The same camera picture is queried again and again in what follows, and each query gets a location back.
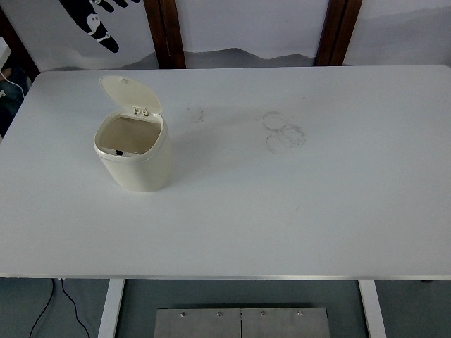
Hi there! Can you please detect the white landscape screen panel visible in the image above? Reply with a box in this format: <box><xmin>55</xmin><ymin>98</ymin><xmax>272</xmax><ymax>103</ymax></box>
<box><xmin>175</xmin><ymin>0</ymin><xmax>330</xmax><ymax>69</ymax></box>
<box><xmin>3</xmin><ymin>0</ymin><xmax>159</xmax><ymax>73</ymax></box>
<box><xmin>343</xmin><ymin>0</ymin><xmax>451</xmax><ymax>68</ymax></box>

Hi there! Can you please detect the grey metal plate with screws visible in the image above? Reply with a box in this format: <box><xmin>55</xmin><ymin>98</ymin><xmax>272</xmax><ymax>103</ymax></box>
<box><xmin>154</xmin><ymin>307</ymin><xmax>331</xmax><ymax>338</ymax></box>

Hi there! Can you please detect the small cream lidded trash bin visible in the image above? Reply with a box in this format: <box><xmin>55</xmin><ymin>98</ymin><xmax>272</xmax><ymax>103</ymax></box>
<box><xmin>93</xmin><ymin>74</ymin><xmax>173</xmax><ymax>193</ymax></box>

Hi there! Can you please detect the white table leg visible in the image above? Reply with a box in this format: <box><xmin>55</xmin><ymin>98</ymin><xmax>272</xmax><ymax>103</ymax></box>
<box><xmin>358</xmin><ymin>280</ymin><xmax>388</xmax><ymax>338</ymax></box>
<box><xmin>97</xmin><ymin>280</ymin><xmax>126</xmax><ymax>338</ymax></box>

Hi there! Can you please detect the white box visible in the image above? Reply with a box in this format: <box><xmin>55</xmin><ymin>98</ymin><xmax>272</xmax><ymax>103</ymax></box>
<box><xmin>0</xmin><ymin>37</ymin><xmax>11</xmax><ymax>70</ymax></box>

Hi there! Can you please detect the black floor cable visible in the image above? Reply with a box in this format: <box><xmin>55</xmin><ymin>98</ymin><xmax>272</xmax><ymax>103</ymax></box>
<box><xmin>60</xmin><ymin>277</ymin><xmax>93</xmax><ymax>338</ymax></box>
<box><xmin>28</xmin><ymin>277</ymin><xmax>56</xmax><ymax>338</ymax></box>

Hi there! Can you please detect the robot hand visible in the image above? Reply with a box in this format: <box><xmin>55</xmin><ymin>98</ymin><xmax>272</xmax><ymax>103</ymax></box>
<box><xmin>58</xmin><ymin>0</ymin><xmax>142</xmax><ymax>54</ymax></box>

